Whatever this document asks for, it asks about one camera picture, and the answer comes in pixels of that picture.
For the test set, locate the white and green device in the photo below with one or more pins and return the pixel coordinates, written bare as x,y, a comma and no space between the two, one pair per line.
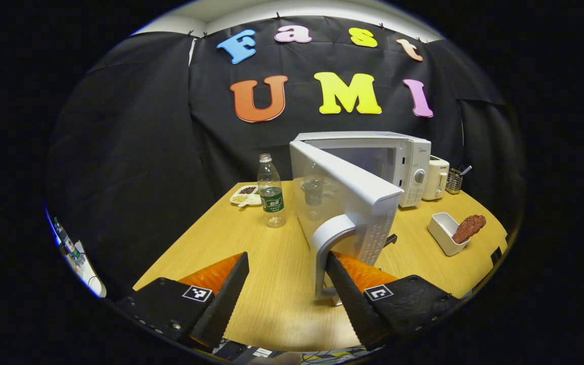
89,271

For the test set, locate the white rectangular tray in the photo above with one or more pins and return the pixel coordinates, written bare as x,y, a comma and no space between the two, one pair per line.
441,230

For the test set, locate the clear plastic water bottle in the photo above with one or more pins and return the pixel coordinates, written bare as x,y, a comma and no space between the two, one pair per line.
271,197

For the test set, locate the brown meat piece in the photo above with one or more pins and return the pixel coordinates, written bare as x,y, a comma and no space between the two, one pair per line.
468,228

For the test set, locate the metal spoon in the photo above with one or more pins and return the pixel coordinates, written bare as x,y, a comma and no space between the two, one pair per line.
465,170

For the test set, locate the white microwave oven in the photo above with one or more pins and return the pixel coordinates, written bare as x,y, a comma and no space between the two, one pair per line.
368,203

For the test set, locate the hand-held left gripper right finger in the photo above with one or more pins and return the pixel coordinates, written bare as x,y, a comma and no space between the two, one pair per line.
353,304

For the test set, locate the small white snack plate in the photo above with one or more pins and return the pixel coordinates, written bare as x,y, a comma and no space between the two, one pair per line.
245,196

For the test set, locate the black table clamp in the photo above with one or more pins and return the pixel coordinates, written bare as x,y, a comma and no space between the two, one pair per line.
496,255

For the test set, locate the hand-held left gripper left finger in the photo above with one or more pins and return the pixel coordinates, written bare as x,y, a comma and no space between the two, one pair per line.
226,299

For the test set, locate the white toaster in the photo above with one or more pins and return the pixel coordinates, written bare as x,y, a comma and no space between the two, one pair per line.
434,177

